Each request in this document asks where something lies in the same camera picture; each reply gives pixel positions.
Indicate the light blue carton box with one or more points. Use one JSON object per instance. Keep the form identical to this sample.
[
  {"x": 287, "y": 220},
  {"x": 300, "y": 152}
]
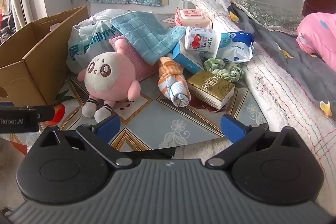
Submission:
[{"x": 186, "y": 58}]

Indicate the light blue checked towel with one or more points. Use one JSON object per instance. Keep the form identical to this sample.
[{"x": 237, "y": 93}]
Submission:
[{"x": 147, "y": 35}]

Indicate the pink wet wipes pack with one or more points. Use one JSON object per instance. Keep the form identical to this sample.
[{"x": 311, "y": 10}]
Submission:
[{"x": 193, "y": 16}]

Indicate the white water dispenser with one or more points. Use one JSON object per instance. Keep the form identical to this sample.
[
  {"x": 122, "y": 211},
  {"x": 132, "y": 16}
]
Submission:
[{"x": 185, "y": 5}]

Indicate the pink printed pillow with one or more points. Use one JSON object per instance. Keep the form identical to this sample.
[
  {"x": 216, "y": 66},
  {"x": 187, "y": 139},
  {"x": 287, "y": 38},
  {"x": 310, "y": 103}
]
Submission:
[{"x": 317, "y": 35}]

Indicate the green floral pillow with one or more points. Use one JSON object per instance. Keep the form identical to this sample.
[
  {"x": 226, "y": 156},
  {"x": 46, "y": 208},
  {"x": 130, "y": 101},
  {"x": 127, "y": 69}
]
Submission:
[{"x": 270, "y": 14}]

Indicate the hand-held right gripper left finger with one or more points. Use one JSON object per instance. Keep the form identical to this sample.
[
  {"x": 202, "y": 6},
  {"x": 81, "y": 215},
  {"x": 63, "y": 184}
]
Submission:
[{"x": 109, "y": 125}]

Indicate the wall socket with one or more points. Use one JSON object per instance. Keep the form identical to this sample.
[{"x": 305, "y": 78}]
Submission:
[{"x": 164, "y": 1}]

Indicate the light green scrunchie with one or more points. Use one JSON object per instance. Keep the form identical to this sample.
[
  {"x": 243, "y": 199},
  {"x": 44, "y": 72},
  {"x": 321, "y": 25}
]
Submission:
[{"x": 231, "y": 74}]

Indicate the white strawberry print pack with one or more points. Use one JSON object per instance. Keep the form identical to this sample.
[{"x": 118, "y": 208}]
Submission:
[{"x": 200, "y": 39}]

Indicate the pink knitted cloth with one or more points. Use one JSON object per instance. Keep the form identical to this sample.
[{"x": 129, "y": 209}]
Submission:
[{"x": 141, "y": 66}]

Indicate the brown cardboard box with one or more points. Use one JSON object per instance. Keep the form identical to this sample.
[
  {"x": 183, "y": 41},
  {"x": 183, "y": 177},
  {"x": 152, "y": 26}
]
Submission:
[{"x": 23, "y": 77}]

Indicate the gold tissue pack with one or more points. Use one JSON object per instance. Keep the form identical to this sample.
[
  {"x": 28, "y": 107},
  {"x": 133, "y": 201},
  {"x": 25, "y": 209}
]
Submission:
[{"x": 210, "y": 87}]

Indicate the pink round plush toy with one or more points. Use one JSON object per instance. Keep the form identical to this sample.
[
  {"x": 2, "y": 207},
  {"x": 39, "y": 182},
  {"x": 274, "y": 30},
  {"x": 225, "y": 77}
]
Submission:
[{"x": 110, "y": 74}]

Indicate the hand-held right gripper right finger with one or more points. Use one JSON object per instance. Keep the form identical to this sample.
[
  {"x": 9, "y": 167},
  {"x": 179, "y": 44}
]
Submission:
[{"x": 233, "y": 129}]

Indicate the grey penguin print duvet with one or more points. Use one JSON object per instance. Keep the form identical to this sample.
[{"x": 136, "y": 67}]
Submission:
[{"x": 262, "y": 32}]

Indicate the white fluffy cloth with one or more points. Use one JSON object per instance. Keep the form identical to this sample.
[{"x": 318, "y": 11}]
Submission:
[{"x": 202, "y": 149}]

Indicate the orange striped rolled towel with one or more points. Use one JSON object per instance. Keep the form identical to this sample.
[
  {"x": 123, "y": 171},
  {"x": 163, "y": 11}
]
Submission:
[{"x": 173, "y": 82}]

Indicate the blue white wet wipes pack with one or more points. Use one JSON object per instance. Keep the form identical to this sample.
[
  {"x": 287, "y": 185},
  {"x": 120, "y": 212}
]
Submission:
[{"x": 236, "y": 47}]

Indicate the white quilted blanket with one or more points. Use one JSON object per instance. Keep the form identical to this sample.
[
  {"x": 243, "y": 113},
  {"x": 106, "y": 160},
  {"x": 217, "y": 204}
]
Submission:
[{"x": 275, "y": 82}]

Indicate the green white patterned scrunchie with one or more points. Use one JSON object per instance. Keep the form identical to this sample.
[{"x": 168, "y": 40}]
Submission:
[{"x": 210, "y": 63}]

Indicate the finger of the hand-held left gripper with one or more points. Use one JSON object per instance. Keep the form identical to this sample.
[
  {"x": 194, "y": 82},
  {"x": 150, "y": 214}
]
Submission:
[{"x": 46, "y": 113}]

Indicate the white plastic bag teal print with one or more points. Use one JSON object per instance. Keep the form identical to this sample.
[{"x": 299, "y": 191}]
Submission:
[{"x": 84, "y": 37}]

